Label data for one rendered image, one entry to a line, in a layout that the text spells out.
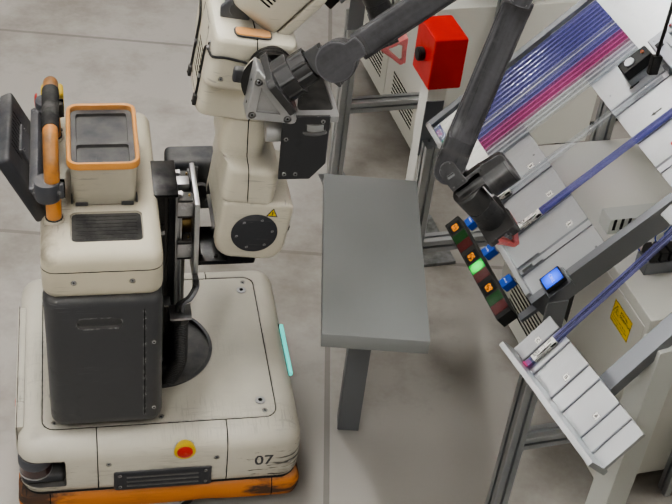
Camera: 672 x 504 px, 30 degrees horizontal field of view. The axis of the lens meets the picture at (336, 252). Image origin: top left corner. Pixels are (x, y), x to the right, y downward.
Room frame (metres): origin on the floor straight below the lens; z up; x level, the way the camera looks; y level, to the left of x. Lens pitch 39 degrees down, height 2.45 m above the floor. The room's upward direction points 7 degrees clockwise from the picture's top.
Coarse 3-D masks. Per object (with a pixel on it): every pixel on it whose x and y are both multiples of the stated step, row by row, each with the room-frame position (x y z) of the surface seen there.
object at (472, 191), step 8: (480, 176) 1.96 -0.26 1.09; (464, 184) 1.97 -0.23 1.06; (472, 184) 1.95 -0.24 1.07; (480, 184) 1.95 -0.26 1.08; (456, 192) 1.95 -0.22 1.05; (464, 192) 1.95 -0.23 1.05; (472, 192) 1.94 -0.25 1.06; (480, 192) 1.94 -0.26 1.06; (456, 200) 1.94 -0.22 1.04; (464, 200) 1.93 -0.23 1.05; (472, 200) 1.93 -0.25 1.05; (480, 200) 1.94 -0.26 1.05; (488, 200) 1.95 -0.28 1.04; (464, 208) 1.94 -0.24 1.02; (472, 208) 1.93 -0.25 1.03; (480, 208) 1.94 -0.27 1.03
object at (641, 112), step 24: (600, 0) 2.79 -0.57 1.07; (624, 0) 2.75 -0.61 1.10; (648, 0) 2.71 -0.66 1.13; (624, 24) 2.68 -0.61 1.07; (648, 24) 2.64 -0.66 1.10; (648, 48) 2.57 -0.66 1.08; (600, 96) 2.50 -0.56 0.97; (624, 96) 2.47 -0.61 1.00; (648, 96) 2.44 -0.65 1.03; (624, 120) 2.40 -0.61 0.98; (648, 120) 2.37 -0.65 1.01; (648, 144) 2.31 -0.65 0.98
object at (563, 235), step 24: (528, 144) 2.47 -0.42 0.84; (528, 168) 2.40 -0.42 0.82; (552, 168) 2.37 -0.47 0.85; (528, 192) 2.34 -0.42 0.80; (552, 192) 2.30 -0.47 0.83; (552, 216) 2.24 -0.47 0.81; (576, 216) 2.21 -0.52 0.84; (528, 240) 2.21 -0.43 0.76; (552, 240) 2.18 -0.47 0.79; (576, 240) 2.15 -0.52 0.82; (600, 240) 2.12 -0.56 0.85; (528, 264) 2.15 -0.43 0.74; (552, 264) 2.12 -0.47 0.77
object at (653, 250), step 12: (660, 240) 1.96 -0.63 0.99; (648, 252) 1.94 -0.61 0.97; (636, 264) 1.93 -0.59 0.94; (624, 276) 1.92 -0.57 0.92; (612, 288) 1.91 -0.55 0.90; (600, 300) 1.89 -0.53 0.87; (588, 312) 1.88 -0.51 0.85; (576, 324) 1.87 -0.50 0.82; (564, 336) 1.86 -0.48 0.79; (528, 360) 1.84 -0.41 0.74
